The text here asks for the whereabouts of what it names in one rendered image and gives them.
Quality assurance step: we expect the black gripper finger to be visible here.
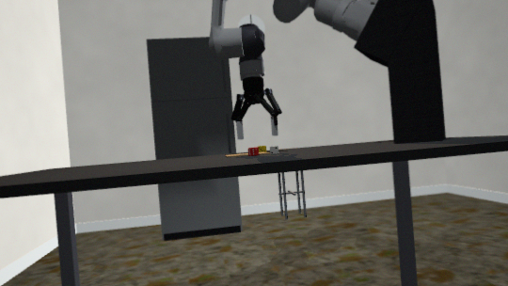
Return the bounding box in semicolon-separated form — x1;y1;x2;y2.
231;94;251;139
252;88;282;135

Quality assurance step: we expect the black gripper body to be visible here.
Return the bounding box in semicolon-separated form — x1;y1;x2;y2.
243;76;264;104

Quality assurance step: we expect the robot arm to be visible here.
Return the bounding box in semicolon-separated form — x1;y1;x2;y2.
209;0;378;81

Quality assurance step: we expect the red die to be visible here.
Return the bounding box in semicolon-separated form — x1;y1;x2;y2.
248;148;259;156

